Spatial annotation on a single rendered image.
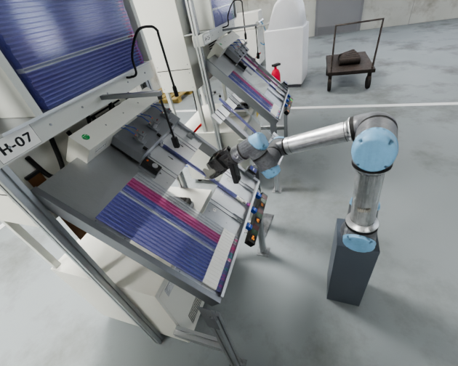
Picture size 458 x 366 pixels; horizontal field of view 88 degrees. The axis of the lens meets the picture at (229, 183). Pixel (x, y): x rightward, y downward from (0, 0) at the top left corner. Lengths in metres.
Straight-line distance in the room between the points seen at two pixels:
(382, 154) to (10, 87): 1.01
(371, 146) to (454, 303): 1.35
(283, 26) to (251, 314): 4.27
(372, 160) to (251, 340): 1.22
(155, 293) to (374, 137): 1.01
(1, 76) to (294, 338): 1.66
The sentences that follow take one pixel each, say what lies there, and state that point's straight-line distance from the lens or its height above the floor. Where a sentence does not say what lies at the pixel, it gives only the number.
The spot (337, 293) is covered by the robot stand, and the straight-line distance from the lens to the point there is 1.67.
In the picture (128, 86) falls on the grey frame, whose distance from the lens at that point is 1.18.
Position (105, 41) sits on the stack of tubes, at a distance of 1.10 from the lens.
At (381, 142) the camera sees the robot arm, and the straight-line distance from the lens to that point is 0.80.
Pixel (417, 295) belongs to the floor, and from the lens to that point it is 1.92.
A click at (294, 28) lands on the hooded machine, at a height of 0.95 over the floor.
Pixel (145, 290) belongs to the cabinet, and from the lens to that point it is 1.20.
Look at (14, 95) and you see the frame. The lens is 0.87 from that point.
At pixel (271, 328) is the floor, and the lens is 1.66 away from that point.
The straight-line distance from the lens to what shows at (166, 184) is 1.04.
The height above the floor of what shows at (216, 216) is 0.81.
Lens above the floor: 1.57
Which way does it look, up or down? 38 degrees down
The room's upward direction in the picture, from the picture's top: 12 degrees counter-clockwise
